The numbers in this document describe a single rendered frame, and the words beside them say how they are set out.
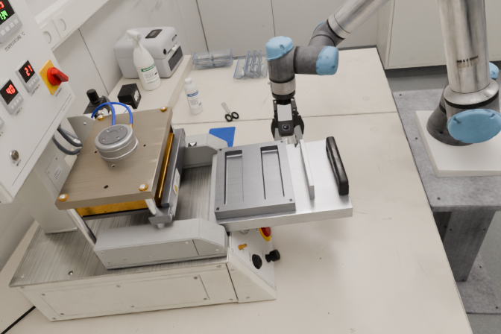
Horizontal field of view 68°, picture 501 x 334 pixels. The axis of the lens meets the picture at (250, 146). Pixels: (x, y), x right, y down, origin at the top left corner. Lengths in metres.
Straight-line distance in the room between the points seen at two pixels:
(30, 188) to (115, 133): 0.21
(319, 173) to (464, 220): 0.80
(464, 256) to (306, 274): 0.91
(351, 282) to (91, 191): 0.60
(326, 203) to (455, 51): 0.45
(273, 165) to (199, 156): 0.20
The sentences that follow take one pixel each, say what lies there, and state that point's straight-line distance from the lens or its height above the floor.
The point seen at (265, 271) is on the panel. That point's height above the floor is 0.80.
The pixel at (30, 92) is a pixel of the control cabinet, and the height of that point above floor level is 1.25.
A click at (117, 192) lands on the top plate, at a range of 0.71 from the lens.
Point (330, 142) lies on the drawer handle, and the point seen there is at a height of 1.01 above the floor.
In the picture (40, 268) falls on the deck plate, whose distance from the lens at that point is 0.94.
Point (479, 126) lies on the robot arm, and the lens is 1.05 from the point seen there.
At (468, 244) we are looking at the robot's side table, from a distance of 1.66.
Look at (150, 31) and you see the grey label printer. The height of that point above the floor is 0.97.
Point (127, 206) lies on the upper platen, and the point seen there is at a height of 1.04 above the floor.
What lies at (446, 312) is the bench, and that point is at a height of 0.75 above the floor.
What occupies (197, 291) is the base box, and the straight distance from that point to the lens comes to 0.88.
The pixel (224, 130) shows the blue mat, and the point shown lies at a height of 0.75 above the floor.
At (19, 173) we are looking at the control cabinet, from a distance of 0.76.
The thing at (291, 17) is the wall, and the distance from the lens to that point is 3.19.
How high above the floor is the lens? 1.56
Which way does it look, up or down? 39 degrees down
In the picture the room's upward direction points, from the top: 11 degrees counter-clockwise
